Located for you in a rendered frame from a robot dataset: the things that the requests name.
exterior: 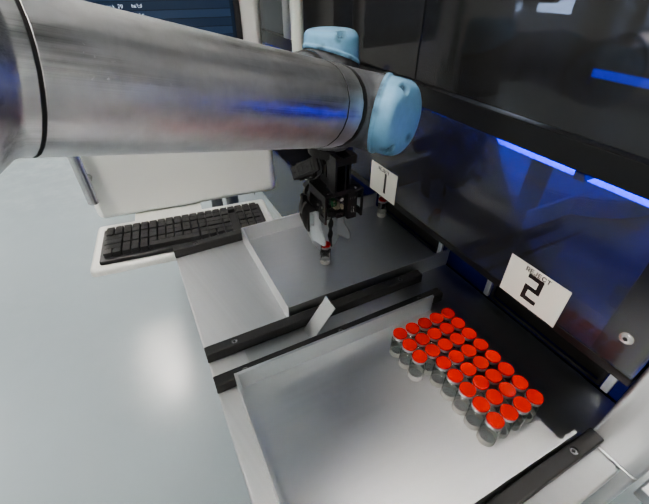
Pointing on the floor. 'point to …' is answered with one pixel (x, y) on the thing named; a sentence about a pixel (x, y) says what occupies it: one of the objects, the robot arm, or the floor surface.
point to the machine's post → (631, 434)
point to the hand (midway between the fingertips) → (324, 240)
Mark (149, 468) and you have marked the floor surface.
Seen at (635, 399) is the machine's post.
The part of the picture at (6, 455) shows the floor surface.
